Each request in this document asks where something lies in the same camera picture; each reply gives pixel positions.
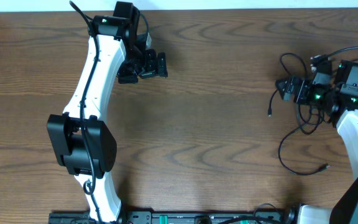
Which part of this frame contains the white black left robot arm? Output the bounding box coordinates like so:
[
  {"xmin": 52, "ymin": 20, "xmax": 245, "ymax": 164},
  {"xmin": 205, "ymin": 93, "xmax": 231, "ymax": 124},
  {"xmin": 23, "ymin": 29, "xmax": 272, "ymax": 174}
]
[{"xmin": 47, "ymin": 1, "xmax": 168, "ymax": 223}]

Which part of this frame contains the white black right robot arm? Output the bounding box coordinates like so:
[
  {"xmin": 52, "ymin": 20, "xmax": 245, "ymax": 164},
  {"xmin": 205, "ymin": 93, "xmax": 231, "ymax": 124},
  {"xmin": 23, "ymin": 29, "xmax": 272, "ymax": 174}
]
[{"xmin": 275, "ymin": 60, "xmax": 358, "ymax": 223}]

